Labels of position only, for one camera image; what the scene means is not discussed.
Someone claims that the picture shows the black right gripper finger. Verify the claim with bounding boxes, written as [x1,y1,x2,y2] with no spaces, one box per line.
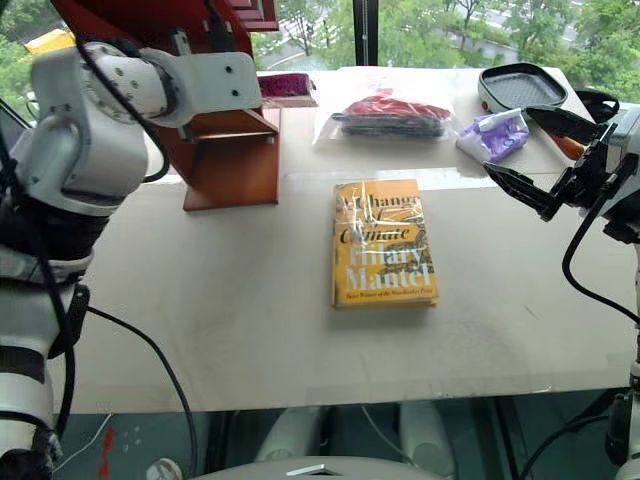
[481,160,557,223]
[525,105,610,152]

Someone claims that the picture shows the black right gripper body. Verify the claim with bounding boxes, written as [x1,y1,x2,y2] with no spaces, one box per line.
[549,122,640,213]

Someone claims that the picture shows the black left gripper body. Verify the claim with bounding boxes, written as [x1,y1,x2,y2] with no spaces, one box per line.
[202,0,239,54]

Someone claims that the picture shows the red-brown wooden bookshelf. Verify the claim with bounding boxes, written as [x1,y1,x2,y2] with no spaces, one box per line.
[49,0,283,213]

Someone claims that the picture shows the yellow hardcover book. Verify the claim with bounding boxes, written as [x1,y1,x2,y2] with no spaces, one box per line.
[330,178,441,312]

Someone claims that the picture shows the white electric grill pan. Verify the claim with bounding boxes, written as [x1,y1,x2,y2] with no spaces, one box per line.
[477,62,570,114]

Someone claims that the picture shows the purple white plastic packet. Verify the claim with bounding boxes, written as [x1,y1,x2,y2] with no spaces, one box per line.
[456,108,531,163]

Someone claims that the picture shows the magenta box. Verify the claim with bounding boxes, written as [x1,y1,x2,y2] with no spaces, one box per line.
[256,72,320,109]

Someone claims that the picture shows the clear bag red black items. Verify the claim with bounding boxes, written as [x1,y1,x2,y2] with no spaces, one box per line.
[312,88,458,147]

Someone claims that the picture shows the yellow object outside window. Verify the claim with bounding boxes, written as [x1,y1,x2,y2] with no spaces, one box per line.
[23,28,77,55]

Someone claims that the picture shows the grey rounded shape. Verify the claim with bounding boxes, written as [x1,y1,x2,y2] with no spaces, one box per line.
[398,399,457,477]
[253,406,332,467]

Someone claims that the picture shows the black looped strap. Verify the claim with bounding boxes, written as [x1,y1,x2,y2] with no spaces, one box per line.
[574,89,622,124]

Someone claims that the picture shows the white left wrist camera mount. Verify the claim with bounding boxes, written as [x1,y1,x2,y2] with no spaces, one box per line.
[148,51,264,129]

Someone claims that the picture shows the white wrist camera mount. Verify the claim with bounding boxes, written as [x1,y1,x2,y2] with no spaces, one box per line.
[148,51,264,129]
[602,106,640,222]

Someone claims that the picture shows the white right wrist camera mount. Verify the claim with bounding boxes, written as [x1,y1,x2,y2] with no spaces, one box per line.
[602,106,640,222]

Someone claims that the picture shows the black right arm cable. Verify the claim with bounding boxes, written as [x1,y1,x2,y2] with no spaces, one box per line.
[560,191,640,327]

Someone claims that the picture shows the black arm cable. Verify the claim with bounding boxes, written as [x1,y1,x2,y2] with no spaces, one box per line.
[73,30,172,184]
[560,191,640,327]

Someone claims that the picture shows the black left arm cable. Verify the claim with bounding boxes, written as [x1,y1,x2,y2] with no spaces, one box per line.
[73,30,172,184]

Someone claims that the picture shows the black window frame post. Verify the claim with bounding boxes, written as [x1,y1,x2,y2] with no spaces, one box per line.
[352,0,380,69]

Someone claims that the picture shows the black lower right cable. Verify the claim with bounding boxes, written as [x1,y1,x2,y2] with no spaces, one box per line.
[518,413,617,480]

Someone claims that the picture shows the black cable under table edge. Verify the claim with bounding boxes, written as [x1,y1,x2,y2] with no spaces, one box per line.
[85,305,200,479]

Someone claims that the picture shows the thin white cable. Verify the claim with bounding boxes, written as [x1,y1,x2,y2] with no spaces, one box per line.
[53,412,115,473]

